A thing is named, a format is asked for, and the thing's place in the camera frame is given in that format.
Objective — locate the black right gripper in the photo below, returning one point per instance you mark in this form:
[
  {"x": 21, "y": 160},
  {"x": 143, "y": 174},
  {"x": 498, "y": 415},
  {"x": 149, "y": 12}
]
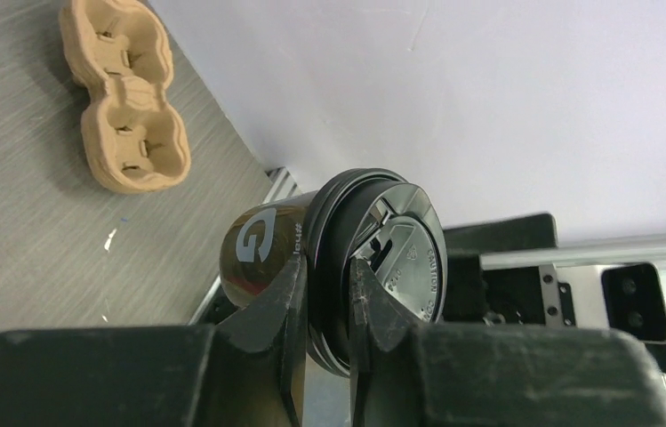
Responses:
[{"x": 510, "y": 295}]

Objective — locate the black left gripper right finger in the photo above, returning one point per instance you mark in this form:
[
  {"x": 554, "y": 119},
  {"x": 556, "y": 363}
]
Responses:
[{"x": 406, "y": 372}]

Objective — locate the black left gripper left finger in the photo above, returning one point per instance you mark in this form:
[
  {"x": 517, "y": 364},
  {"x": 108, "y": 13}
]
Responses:
[{"x": 246, "y": 371}]

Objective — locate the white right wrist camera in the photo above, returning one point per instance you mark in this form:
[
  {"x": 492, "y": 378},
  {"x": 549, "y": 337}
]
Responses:
[{"x": 612, "y": 284}]

